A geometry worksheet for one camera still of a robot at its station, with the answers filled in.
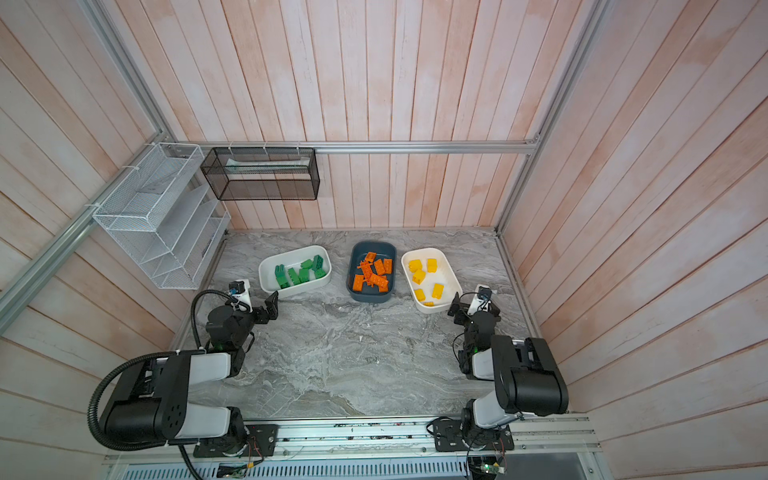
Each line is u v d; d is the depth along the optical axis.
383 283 1.01
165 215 0.73
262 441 0.73
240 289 0.76
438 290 1.03
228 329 0.69
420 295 0.98
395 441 0.74
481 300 0.77
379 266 1.07
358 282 1.04
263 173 1.04
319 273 1.03
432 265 1.06
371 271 1.04
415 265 1.08
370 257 1.08
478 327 0.68
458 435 0.73
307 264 1.08
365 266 1.07
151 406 0.43
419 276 1.05
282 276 1.04
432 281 1.05
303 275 1.04
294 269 1.05
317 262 1.07
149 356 0.48
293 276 1.04
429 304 0.97
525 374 0.46
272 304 0.84
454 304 0.84
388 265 1.08
